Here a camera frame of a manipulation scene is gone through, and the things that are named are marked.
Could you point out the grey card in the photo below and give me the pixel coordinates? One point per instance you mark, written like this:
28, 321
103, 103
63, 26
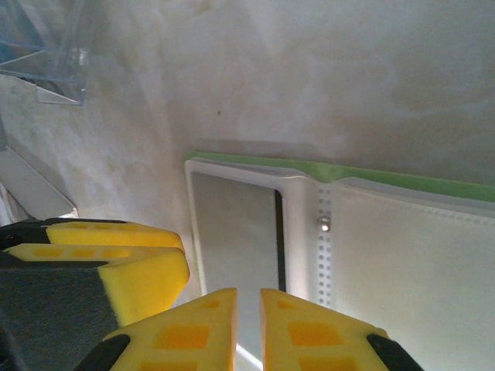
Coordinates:
232, 232

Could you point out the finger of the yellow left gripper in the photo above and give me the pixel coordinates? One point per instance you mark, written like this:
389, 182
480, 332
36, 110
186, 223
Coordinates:
147, 282
116, 232

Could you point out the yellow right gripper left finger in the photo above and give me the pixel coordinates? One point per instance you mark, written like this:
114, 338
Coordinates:
185, 336

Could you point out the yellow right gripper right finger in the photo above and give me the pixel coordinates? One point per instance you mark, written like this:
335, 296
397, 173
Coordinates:
309, 336

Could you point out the green card holder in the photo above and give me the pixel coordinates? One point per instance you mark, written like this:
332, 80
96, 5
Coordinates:
386, 251

